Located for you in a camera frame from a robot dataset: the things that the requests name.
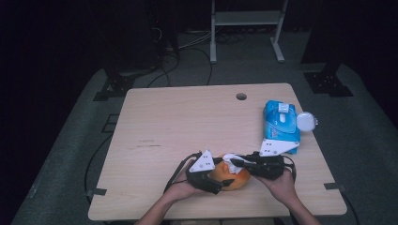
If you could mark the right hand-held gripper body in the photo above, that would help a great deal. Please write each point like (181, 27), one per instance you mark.
(275, 146)

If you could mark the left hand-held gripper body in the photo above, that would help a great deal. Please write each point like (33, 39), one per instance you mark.
(203, 162)

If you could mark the white wet wipe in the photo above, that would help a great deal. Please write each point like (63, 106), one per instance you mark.
(227, 156)

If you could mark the orange plush toy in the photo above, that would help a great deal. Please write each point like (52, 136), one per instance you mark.
(241, 179)

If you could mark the blue wet wipes pack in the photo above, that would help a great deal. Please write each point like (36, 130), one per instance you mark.
(278, 128)

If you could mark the person's left hand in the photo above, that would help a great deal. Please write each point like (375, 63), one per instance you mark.
(180, 189)

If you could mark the person's right hand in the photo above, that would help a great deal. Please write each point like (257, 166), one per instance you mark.
(278, 187)

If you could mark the black tape strip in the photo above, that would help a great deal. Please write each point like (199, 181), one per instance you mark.
(98, 191)
(333, 186)

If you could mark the black stand base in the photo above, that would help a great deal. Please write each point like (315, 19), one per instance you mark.
(328, 84)
(119, 84)

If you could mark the white metal stand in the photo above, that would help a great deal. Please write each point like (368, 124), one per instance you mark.
(213, 47)

